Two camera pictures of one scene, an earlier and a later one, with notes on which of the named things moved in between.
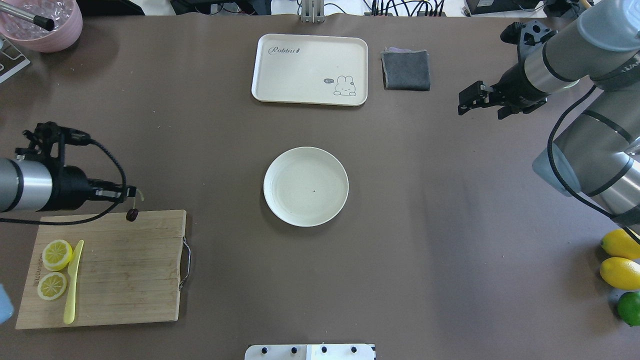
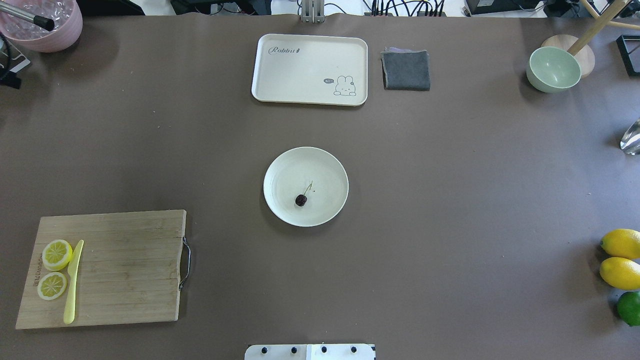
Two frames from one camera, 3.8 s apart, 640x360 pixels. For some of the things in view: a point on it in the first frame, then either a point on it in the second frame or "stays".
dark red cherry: (132, 214) → (301, 199)
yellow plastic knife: (69, 317) stays
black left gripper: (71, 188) → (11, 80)
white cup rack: (11, 61) stays
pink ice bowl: (44, 26) stays
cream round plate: (306, 186) stays
